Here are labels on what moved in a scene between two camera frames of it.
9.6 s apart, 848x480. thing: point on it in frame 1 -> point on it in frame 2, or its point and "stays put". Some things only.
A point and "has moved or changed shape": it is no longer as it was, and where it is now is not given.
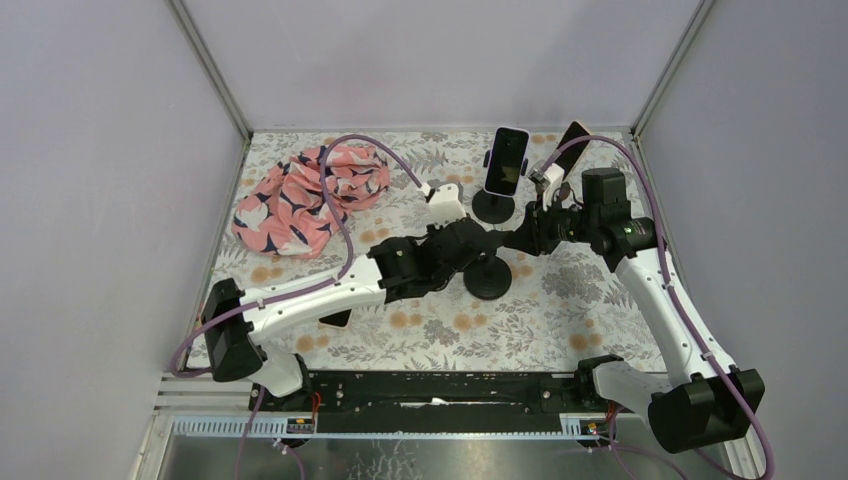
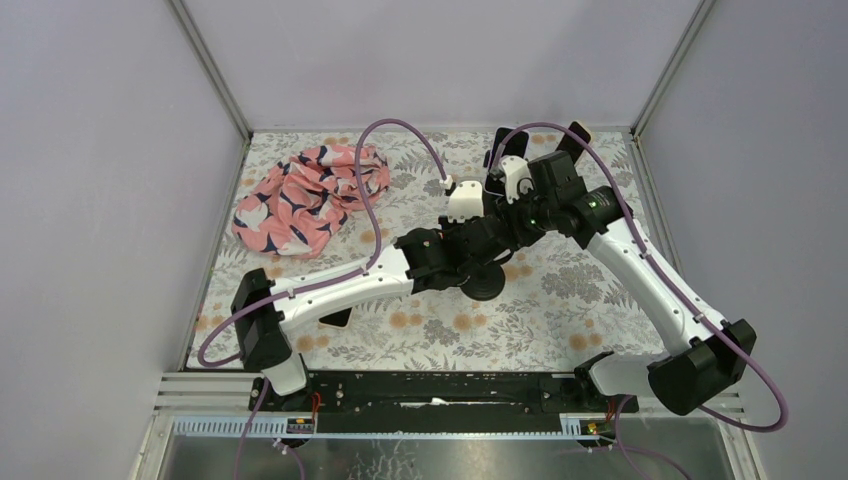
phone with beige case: (567, 159) stays put
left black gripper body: (468, 238) stays put
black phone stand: (494, 209) has moved or changed shape
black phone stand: (489, 279) stays put
